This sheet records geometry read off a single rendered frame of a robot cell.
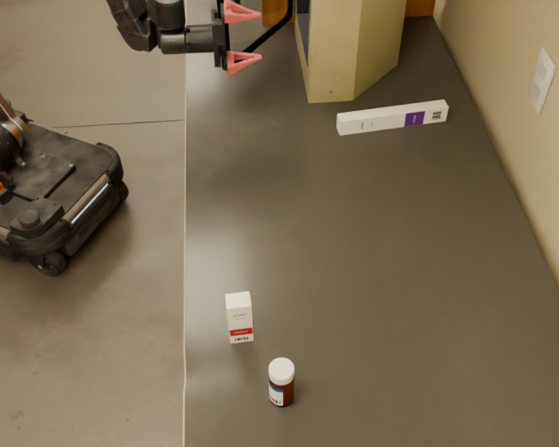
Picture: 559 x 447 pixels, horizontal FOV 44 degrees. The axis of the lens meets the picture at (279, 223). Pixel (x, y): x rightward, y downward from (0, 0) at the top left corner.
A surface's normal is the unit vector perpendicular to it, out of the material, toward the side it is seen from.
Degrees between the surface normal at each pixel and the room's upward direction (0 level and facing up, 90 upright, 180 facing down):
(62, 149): 0
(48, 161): 0
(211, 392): 0
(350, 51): 90
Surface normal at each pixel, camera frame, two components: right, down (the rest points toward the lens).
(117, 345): 0.00, -0.68
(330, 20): 0.09, 0.73
